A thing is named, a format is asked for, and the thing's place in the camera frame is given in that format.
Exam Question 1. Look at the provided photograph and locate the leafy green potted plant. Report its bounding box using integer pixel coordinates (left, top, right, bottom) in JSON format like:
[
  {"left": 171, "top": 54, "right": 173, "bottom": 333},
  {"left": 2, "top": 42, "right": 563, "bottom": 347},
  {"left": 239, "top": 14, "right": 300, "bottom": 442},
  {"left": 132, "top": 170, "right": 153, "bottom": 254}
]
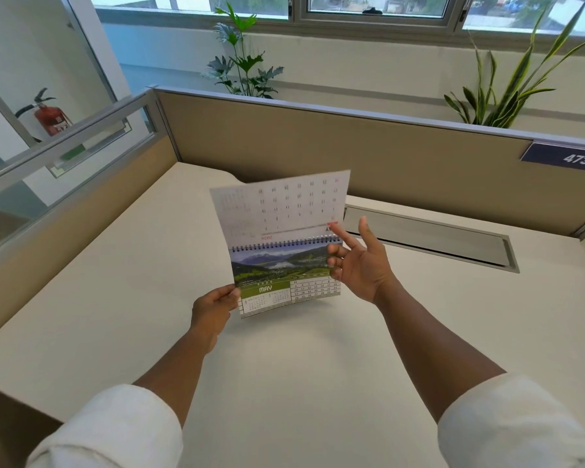
[{"left": 200, "top": 2, "right": 285, "bottom": 100}]

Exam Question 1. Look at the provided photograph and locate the navy desk number sign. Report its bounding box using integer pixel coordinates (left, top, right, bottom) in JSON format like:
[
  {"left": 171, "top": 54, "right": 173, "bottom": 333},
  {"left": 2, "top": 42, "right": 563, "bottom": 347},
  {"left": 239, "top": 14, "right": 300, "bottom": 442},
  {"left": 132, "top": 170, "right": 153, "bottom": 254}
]
[{"left": 520, "top": 140, "right": 585, "bottom": 174}]

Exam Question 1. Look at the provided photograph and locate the grey metal cable flap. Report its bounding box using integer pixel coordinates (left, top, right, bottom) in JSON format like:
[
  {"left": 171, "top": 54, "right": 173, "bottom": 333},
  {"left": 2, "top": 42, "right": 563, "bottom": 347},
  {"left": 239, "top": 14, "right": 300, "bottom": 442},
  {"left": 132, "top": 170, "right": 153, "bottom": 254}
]
[{"left": 343, "top": 205, "right": 520, "bottom": 275}]

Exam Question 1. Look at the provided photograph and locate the beige partition with glass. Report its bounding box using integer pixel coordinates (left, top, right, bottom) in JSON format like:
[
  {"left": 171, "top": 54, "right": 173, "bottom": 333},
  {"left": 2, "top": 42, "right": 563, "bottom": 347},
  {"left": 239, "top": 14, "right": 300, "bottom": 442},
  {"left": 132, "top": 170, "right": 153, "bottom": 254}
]
[{"left": 0, "top": 89, "right": 182, "bottom": 347}]

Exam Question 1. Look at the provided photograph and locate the spiral-bound desk calendar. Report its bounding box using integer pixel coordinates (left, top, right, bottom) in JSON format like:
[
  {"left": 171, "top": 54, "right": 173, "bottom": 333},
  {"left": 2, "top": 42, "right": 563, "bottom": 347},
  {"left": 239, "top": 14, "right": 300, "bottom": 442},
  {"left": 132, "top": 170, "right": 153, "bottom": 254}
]
[{"left": 210, "top": 169, "right": 352, "bottom": 320}]

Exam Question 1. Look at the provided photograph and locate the red fire extinguisher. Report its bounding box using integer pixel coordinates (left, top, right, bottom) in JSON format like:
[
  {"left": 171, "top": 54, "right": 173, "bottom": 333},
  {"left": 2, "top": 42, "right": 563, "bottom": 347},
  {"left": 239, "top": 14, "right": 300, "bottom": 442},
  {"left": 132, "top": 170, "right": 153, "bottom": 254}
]
[{"left": 15, "top": 88, "right": 73, "bottom": 142}]

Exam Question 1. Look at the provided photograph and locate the person's right forearm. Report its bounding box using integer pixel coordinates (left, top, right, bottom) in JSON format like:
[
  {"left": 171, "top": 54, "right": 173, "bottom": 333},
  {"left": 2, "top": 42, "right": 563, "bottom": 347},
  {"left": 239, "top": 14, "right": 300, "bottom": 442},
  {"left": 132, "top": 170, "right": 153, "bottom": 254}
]
[{"left": 373, "top": 280, "right": 508, "bottom": 425}]

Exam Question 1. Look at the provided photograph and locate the brown panel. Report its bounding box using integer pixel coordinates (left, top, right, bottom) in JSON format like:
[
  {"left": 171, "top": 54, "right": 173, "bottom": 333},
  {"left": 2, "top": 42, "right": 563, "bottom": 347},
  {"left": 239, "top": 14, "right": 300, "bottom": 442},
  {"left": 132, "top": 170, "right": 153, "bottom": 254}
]
[{"left": 0, "top": 382, "right": 65, "bottom": 468}]

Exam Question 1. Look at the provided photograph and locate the white right shirt sleeve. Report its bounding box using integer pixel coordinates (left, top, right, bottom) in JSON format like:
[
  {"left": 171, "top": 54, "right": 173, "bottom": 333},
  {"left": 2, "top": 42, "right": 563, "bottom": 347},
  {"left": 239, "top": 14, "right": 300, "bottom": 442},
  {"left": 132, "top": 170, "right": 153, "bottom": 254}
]
[{"left": 436, "top": 372, "right": 585, "bottom": 468}]

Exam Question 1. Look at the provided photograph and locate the green snake plant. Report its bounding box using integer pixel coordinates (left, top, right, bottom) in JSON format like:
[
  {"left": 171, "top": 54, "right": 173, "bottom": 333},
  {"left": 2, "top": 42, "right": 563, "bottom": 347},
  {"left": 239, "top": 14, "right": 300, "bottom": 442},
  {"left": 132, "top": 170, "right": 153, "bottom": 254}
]
[{"left": 443, "top": 0, "right": 585, "bottom": 130}]

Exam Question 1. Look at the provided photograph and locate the person's left forearm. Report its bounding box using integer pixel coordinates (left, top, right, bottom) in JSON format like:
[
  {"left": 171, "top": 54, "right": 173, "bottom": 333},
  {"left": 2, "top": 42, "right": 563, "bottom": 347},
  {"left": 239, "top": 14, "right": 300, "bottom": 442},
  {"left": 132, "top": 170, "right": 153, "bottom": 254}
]
[{"left": 132, "top": 330, "right": 210, "bottom": 434}]

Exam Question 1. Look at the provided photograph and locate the person's left hand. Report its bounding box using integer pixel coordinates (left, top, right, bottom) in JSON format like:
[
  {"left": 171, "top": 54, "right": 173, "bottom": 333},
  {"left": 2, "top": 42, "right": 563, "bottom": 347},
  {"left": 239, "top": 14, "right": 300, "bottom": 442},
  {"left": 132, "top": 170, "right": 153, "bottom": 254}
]
[{"left": 190, "top": 285, "right": 242, "bottom": 356}]

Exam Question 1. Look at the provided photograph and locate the grey aluminium window frame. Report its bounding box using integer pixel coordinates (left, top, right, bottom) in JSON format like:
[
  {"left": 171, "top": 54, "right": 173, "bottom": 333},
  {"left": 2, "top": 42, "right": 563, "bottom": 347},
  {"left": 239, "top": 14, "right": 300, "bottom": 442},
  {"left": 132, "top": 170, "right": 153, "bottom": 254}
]
[{"left": 89, "top": 0, "right": 585, "bottom": 35}]

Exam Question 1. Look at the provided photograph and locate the person's right hand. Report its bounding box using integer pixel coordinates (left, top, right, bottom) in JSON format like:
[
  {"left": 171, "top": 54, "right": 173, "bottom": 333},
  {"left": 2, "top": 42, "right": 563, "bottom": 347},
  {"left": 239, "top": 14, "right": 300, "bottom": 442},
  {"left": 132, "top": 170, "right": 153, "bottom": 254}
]
[{"left": 326, "top": 216, "right": 396, "bottom": 306}]

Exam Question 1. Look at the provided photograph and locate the beige desk partition panel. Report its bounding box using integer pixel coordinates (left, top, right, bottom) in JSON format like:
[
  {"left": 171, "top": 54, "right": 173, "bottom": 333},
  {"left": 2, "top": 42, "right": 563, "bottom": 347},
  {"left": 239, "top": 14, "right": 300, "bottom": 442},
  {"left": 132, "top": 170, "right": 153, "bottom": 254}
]
[{"left": 152, "top": 84, "right": 585, "bottom": 240}]

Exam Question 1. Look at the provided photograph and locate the white left shirt sleeve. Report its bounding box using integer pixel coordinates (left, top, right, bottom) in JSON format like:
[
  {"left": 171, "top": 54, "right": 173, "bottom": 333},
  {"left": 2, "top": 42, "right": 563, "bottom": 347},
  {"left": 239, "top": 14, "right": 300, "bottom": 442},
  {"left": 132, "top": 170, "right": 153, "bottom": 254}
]
[{"left": 27, "top": 383, "right": 184, "bottom": 468}]

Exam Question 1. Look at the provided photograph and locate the white shirt sleeve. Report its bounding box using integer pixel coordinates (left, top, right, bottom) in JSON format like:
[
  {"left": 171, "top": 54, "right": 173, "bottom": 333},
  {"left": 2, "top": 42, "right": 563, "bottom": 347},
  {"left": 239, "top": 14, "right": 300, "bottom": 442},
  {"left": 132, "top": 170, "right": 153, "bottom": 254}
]
[
  {"left": 27, "top": 383, "right": 184, "bottom": 468},
  {"left": 436, "top": 372, "right": 585, "bottom": 468}
]

